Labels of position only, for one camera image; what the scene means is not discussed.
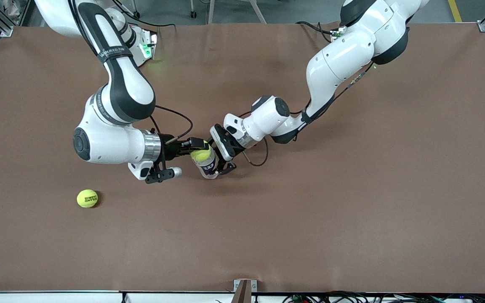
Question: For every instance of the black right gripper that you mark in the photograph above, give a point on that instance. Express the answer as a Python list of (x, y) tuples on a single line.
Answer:
[(171, 147)]

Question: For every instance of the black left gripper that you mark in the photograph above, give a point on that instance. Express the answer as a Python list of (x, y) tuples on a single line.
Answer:
[(235, 148)]

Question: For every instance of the yellow-green tennis ball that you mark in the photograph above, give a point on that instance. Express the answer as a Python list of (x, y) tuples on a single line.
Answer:
[(87, 198), (200, 156)]

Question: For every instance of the white tennis ball can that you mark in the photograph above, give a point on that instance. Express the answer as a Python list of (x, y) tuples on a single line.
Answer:
[(209, 168)]

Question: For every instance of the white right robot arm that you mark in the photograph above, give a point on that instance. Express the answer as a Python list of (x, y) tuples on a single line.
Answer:
[(120, 84)]

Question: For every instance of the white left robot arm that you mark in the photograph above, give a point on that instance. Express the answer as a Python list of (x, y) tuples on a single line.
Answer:
[(343, 54)]

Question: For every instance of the white stand legs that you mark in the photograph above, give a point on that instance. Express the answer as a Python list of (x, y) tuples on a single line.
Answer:
[(211, 12)]

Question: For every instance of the brown table cover sheet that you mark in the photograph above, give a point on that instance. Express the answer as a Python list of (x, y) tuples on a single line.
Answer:
[(352, 189)]

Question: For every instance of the metal table edge bracket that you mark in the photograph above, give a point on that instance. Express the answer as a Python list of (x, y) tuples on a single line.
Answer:
[(254, 286)]

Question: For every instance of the white table edge rail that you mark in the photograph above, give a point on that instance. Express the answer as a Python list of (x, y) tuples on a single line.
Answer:
[(57, 297)]

